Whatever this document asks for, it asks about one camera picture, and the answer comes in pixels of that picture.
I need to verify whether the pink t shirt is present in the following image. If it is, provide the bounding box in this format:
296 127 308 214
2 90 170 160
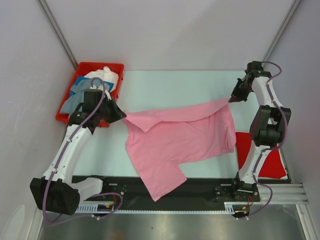
123 98 236 202

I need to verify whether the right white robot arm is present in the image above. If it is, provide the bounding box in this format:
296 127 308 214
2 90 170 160
228 61 292 202

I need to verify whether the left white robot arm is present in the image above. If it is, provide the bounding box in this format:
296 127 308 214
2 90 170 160
29 89 126 216

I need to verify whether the white t shirt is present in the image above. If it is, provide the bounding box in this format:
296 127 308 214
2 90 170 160
84 66 119 93

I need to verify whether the grey t shirt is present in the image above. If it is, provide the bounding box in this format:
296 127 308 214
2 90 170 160
60 79 94 115

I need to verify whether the red plastic bin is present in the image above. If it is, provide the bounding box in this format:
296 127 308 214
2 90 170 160
55 62 125 125

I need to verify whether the red folded t shirt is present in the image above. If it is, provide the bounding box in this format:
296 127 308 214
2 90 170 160
235 132 288 180

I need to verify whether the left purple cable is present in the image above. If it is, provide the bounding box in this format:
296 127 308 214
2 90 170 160
41 77 124 227

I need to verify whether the purple cable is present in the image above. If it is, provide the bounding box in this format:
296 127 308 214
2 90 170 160
247 61 288 220
41 77 124 227

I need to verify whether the right aluminium corner post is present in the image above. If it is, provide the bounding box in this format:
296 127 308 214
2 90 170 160
258 0 304 62

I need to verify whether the aluminium corner post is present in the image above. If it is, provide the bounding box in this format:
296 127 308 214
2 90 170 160
36 0 78 70
258 0 304 62

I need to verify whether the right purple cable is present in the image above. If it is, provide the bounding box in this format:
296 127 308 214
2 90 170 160
247 61 288 220

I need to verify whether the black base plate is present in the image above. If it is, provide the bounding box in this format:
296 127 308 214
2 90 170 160
71 175 262 211

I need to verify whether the left slotted cable duct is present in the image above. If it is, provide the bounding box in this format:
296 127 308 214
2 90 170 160
75 203 115 214

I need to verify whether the slotted cable duct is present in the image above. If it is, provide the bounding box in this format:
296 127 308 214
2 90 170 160
224 202 250 213
75 203 115 214

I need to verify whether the aluminium frame rail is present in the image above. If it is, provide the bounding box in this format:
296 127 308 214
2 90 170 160
268 183 309 205

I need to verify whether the left aluminium corner post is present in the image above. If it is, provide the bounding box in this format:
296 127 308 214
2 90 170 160
36 0 78 70

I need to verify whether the right slotted cable duct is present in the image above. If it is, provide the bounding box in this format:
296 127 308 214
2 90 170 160
224 202 250 213

